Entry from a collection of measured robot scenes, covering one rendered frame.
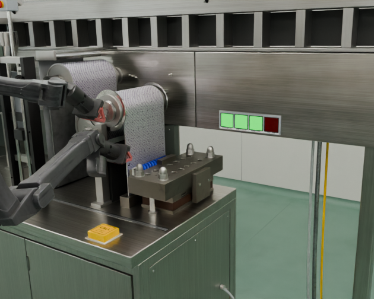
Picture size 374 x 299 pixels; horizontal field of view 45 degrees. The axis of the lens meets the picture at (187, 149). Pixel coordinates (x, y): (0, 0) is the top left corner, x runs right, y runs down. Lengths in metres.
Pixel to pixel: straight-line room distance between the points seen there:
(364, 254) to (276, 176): 2.54
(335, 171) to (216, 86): 2.54
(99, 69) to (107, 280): 0.83
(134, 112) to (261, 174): 2.88
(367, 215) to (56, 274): 1.14
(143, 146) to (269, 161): 2.73
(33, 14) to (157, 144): 0.99
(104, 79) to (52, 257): 0.71
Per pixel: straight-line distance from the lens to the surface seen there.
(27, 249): 1.73
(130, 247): 1.37
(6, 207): 1.04
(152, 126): 1.71
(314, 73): 1.56
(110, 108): 1.58
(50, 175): 1.19
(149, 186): 1.52
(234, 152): 4.45
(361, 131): 1.55
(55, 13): 2.26
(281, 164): 4.26
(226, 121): 1.71
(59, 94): 1.41
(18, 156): 1.85
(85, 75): 1.77
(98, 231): 1.43
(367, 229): 1.83
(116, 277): 1.44
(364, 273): 1.90
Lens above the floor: 1.52
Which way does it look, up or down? 15 degrees down
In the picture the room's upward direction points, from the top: 1 degrees counter-clockwise
